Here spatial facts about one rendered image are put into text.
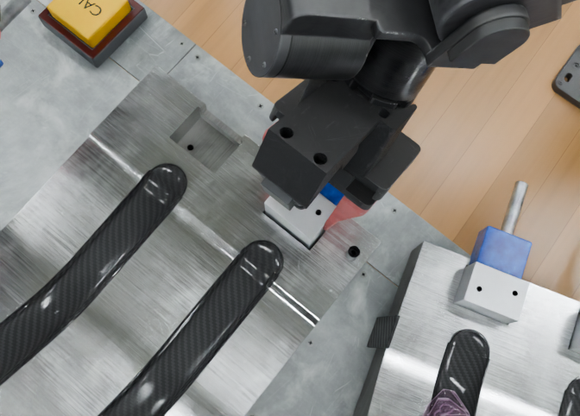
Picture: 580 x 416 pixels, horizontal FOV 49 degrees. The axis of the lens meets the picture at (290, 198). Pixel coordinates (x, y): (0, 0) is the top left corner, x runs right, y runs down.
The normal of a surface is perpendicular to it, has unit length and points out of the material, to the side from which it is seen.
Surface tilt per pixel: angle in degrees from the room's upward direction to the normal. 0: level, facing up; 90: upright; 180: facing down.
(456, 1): 53
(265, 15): 67
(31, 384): 28
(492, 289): 0
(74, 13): 0
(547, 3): 90
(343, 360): 0
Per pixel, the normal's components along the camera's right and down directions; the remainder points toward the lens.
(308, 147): 0.33, -0.59
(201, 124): 0.04, -0.25
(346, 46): 0.40, 0.50
